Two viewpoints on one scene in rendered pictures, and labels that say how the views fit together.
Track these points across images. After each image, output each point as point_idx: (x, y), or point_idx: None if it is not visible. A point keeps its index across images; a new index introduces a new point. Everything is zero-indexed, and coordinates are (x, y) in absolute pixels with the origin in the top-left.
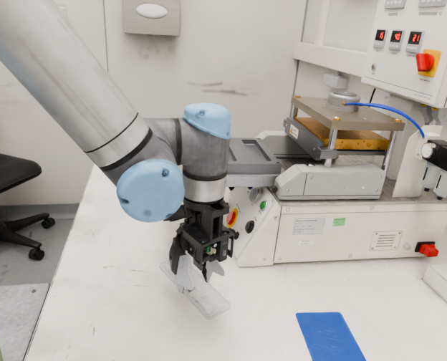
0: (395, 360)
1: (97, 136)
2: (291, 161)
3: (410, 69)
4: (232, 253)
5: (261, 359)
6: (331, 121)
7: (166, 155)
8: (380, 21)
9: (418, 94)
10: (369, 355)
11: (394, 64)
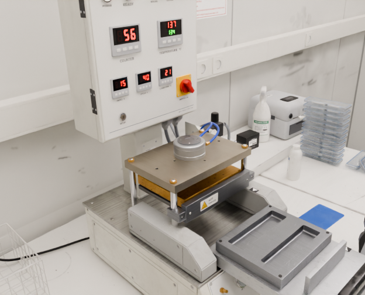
0: (288, 208)
1: None
2: None
3: (168, 97)
4: (364, 219)
5: (353, 243)
6: (251, 148)
7: None
8: (110, 70)
9: (182, 109)
10: (296, 215)
11: (148, 101)
